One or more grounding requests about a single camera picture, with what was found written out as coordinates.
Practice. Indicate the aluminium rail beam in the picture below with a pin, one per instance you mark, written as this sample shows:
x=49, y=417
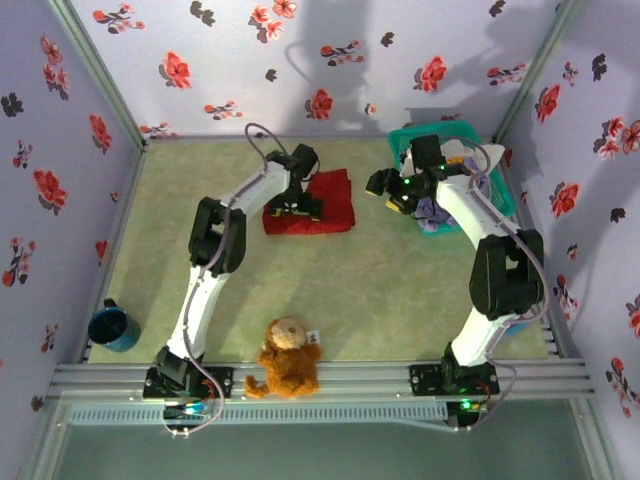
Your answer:
x=350, y=380

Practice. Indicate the circuit board with green light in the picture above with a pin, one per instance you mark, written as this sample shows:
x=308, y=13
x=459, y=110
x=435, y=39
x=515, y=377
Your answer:
x=466, y=407
x=187, y=411

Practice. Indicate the teal plastic basket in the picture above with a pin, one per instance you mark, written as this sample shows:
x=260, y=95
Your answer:
x=502, y=195

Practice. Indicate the white t-shirt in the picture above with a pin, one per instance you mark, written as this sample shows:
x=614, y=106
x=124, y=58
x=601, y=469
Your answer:
x=492, y=155

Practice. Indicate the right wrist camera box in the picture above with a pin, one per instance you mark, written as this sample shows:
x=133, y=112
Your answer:
x=407, y=161

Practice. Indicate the brown plush monkey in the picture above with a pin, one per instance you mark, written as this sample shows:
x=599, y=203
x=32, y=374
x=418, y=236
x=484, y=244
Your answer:
x=287, y=365

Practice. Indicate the lavender t-shirt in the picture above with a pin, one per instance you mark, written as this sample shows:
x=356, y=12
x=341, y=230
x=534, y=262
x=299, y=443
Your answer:
x=435, y=220

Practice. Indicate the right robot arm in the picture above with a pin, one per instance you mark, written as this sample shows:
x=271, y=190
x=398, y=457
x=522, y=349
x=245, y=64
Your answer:
x=470, y=210

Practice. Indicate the box of pastel sticks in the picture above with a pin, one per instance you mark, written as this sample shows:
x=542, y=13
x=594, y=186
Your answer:
x=522, y=330

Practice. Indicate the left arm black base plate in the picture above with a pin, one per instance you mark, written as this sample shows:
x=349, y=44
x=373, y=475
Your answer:
x=220, y=382

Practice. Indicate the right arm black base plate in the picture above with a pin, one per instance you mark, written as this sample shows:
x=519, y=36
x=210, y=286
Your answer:
x=425, y=380

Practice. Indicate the yellow t-shirt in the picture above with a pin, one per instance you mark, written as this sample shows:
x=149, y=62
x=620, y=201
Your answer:
x=454, y=161

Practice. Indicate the red t-shirt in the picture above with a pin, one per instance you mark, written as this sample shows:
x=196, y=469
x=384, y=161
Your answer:
x=332, y=210

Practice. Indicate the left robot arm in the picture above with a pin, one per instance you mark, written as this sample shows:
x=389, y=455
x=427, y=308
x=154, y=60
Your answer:
x=200, y=300

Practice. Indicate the blue mug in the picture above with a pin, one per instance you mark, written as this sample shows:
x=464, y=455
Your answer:
x=114, y=327

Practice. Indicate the aluminium corner post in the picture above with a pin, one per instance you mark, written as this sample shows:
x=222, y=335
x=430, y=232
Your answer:
x=100, y=80
x=535, y=75

